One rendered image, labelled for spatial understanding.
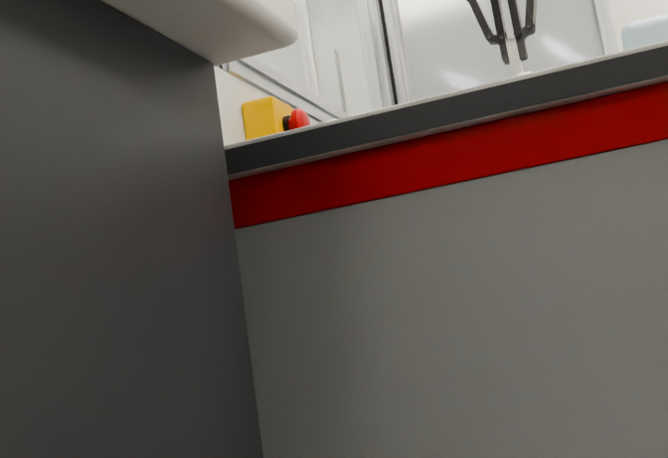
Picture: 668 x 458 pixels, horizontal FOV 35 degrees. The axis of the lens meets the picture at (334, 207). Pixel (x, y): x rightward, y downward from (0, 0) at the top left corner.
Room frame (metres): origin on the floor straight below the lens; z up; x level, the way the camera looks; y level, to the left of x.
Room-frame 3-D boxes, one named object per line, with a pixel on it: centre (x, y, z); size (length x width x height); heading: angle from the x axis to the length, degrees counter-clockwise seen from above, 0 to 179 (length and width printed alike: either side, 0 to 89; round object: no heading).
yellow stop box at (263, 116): (1.32, 0.06, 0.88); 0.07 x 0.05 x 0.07; 161
